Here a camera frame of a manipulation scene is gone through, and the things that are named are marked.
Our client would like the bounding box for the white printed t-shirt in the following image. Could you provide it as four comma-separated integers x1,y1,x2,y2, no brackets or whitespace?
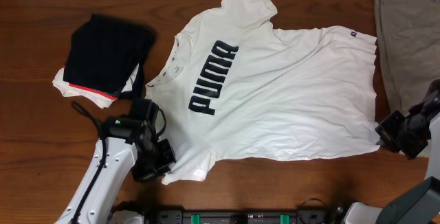
146,0,379,185

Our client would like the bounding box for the white folded garment red trim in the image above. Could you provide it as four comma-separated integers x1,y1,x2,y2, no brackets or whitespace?
52,65,140,109

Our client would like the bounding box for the black folded garment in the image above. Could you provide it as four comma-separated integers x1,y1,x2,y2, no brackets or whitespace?
63,14,156,100

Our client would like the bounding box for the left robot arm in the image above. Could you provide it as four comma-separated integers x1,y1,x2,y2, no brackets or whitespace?
57,98,176,224

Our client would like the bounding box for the olive grey garment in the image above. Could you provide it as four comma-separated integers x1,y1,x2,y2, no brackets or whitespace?
374,0,439,114

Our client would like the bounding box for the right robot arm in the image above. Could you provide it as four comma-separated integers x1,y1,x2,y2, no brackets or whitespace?
335,80,439,224

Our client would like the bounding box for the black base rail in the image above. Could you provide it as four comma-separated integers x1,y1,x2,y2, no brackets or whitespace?
109,209,334,224

